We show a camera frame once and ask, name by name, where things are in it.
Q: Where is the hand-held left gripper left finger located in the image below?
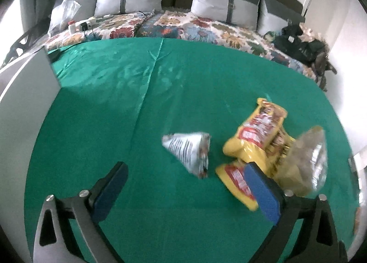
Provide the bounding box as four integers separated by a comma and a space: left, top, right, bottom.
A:
33, 161, 129, 263

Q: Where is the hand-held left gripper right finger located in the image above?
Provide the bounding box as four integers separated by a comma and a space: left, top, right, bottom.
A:
244, 162, 349, 263

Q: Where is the yellow red snack packet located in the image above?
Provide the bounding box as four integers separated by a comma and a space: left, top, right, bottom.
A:
215, 163, 260, 211
223, 98, 296, 166

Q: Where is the large clear gold snack bag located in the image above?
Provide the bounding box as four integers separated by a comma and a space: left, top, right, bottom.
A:
275, 126, 329, 197

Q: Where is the white triangular snack packet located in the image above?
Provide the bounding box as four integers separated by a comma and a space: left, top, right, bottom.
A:
161, 131, 212, 180

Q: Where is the green satin blanket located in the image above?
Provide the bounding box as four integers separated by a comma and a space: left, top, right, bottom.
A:
24, 37, 362, 263

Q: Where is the silver edged flat device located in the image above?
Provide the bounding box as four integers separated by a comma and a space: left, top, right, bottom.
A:
347, 154, 362, 195

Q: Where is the brown grey handbag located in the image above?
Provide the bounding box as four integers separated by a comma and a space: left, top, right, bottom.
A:
312, 48, 338, 92

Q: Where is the black bag with clothes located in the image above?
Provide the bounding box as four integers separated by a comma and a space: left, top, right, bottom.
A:
264, 24, 330, 66

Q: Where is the beige floral cloth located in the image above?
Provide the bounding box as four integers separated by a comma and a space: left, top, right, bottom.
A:
298, 22, 316, 41

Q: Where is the white charger box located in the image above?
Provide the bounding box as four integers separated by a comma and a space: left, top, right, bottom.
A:
77, 18, 98, 30

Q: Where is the floral bedsheet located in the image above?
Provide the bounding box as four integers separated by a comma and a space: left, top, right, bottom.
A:
44, 9, 327, 92

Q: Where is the white plastic bag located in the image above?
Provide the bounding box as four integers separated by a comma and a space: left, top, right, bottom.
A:
47, 0, 82, 37

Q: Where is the black metal frame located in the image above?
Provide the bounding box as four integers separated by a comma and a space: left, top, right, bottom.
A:
0, 27, 33, 66

